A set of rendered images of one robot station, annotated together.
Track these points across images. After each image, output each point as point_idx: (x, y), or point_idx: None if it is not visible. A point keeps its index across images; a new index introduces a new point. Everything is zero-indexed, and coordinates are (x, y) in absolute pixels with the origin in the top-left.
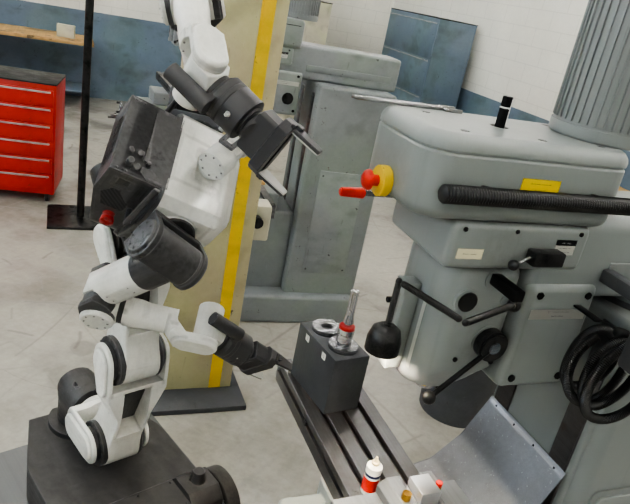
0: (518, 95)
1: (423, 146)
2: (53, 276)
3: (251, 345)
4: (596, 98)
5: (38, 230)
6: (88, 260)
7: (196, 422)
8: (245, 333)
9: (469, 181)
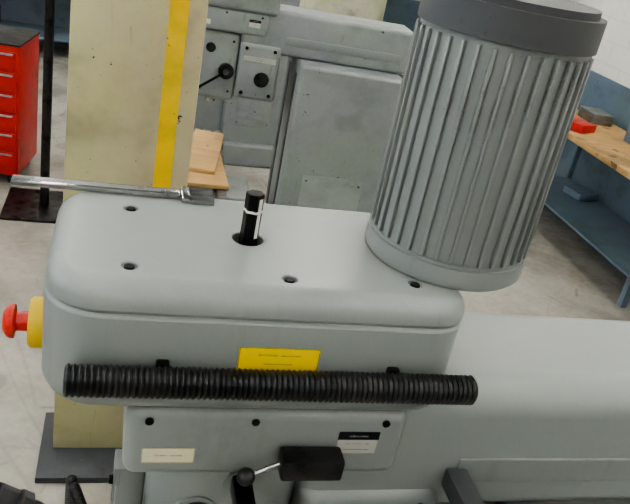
0: (623, 66)
1: (48, 292)
2: None
3: None
4: (409, 202)
5: None
6: (35, 263)
7: (99, 495)
8: None
9: (129, 354)
